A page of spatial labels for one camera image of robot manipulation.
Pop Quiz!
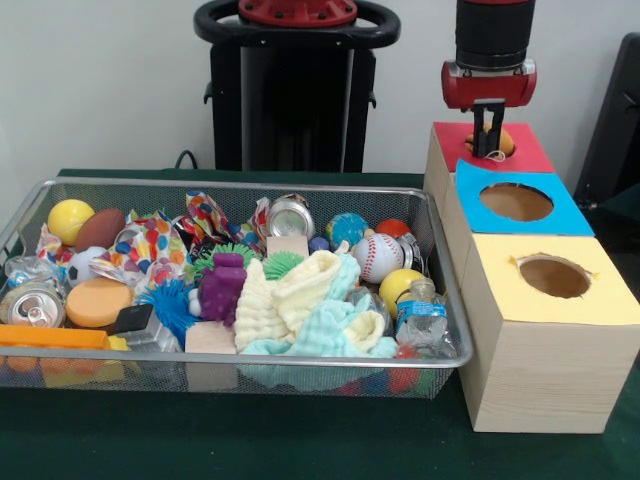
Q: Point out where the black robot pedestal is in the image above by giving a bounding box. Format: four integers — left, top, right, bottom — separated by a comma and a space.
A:
193, 0, 401, 174

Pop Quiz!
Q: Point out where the blue spiky ball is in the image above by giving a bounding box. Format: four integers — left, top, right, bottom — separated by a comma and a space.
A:
137, 277, 204, 351

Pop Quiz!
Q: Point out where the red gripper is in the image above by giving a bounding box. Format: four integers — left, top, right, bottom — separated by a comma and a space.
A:
440, 58, 539, 157

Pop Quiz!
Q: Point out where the pale yellow muslin cloth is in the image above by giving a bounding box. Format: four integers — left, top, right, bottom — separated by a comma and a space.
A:
233, 249, 387, 354

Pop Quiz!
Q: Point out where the orange foam disc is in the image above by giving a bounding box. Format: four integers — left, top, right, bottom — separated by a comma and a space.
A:
64, 277, 135, 330

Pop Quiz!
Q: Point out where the dark green side-table cloth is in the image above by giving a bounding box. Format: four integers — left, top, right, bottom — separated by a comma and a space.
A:
594, 187, 640, 241

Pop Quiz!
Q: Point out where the orange toy brick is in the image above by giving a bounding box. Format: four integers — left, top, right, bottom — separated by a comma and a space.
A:
0, 323, 110, 351

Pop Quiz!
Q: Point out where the brown toy football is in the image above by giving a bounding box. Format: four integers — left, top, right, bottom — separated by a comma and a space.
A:
74, 207, 127, 254

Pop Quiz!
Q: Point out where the wooden three-hole box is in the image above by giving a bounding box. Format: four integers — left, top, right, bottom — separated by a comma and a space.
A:
422, 121, 640, 434

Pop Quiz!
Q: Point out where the purple knobbly toy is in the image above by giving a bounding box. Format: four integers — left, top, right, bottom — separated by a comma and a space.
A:
198, 252, 249, 329

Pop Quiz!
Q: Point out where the white baseball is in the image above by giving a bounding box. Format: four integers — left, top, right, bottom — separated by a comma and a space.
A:
352, 233, 405, 285

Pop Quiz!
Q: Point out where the teal muslin cloth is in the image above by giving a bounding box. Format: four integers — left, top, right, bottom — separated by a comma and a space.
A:
238, 240, 400, 392

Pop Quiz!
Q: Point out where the brown plush dog toy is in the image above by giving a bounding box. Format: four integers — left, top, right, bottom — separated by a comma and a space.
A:
464, 124, 517, 164

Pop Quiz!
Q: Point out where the black upright panel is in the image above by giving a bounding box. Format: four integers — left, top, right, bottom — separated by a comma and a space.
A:
573, 32, 640, 211

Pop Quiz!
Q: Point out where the green spiky ball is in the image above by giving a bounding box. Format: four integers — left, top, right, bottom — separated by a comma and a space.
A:
262, 251, 307, 281

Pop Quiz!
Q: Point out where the yellow ball with black band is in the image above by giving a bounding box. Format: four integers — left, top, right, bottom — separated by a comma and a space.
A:
378, 268, 427, 319

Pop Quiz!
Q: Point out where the dark green table cloth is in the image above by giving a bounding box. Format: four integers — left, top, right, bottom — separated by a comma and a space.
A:
0, 167, 640, 480

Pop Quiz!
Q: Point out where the plain yellow ball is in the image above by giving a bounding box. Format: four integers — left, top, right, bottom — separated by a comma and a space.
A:
47, 198, 96, 247

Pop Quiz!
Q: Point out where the shallow mesh bin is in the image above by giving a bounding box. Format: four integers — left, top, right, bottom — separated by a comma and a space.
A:
0, 177, 475, 401

